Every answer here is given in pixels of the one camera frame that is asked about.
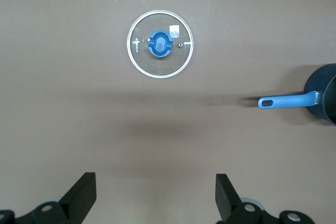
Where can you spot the glass lid with blue knob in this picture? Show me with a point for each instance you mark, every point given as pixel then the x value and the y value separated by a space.
pixel 160 44

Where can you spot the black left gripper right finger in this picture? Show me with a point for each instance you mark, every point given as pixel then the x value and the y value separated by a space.
pixel 231 203

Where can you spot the brown table cover sheet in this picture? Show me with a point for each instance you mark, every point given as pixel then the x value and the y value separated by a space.
pixel 105 116

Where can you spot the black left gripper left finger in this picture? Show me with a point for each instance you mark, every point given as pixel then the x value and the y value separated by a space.
pixel 76 197

